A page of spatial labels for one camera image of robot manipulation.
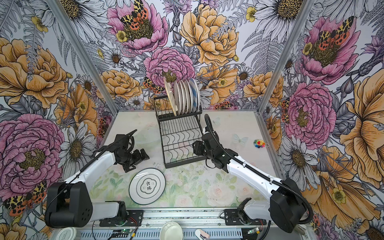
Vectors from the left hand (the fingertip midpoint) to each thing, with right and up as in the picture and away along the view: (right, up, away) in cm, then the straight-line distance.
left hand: (142, 166), depth 85 cm
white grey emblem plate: (+3, -11, -1) cm, 11 cm away
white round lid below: (-25, -23, -20) cm, 40 cm away
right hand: (+30, +10, -4) cm, 32 cm away
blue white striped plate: (+30, +40, +1) cm, 50 cm away
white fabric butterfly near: (+62, +12, +20) cm, 66 cm away
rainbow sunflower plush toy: (+72, +11, +16) cm, 74 cm away
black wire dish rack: (+18, +17, +20) cm, 31 cm away
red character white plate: (+20, +37, -6) cm, 43 cm away
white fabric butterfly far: (+46, +26, +33) cm, 63 cm away
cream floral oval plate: (+25, +38, -4) cm, 46 cm away
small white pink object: (+34, -27, -16) cm, 46 cm away
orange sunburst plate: (+23, +37, -5) cm, 44 cm away
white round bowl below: (+19, -26, -15) cm, 35 cm away
